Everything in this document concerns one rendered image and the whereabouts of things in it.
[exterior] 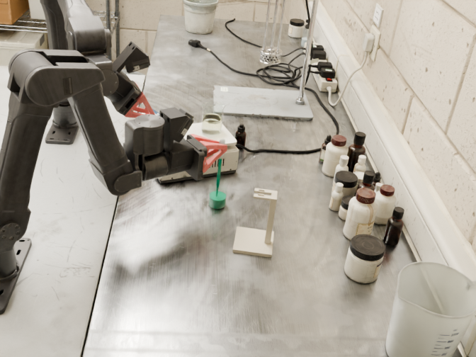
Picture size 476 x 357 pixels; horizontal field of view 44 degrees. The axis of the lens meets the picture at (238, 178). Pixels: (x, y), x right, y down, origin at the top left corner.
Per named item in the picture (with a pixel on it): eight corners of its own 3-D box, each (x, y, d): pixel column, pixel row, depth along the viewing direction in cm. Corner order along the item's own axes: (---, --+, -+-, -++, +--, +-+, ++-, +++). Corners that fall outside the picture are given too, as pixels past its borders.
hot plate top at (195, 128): (191, 151, 136) (191, 147, 136) (174, 128, 145) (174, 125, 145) (238, 144, 141) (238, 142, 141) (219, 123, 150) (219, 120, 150)
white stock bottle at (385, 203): (388, 228, 131) (397, 195, 126) (367, 222, 132) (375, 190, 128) (392, 217, 135) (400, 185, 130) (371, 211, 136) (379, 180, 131)
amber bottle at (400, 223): (399, 246, 125) (408, 214, 121) (383, 244, 125) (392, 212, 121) (397, 237, 128) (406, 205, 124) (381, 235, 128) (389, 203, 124)
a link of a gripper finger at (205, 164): (214, 124, 126) (177, 132, 121) (234, 138, 122) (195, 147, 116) (212, 151, 130) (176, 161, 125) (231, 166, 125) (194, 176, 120)
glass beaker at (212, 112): (205, 139, 141) (207, 109, 137) (197, 129, 145) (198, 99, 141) (227, 137, 143) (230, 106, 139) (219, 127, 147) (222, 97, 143)
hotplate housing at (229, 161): (159, 185, 137) (160, 156, 133) (144, 159, 147) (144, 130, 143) (245, 173, 146) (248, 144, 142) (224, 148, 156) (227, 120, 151)
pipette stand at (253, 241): (232, 252, 119) (238, 200, 112) (236, 229, 125) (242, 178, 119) (271, 258, 118) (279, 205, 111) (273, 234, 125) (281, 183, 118)
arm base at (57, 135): (84, 85, 163) (59, 83, 162) (70, 117, 146) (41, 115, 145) (86, 111, 167) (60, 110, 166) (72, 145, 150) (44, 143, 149)
